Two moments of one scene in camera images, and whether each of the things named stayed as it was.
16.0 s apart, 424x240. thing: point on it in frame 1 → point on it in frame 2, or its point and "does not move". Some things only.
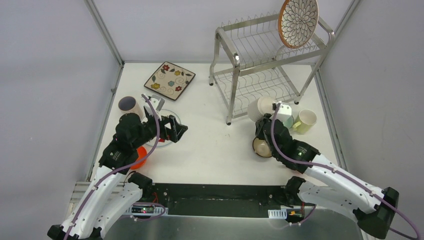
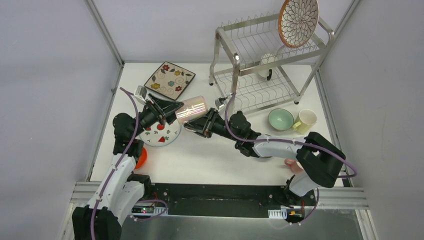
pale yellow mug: x=304 y=121 does not move
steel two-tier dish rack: x=251 y=60 does not move
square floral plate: x=170 y=80 does not move
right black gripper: x=259 y=130 → x=204 y=126
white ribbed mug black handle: x=257 y=108 → x=268 y=61
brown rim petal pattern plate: x=297 y=21 does not move
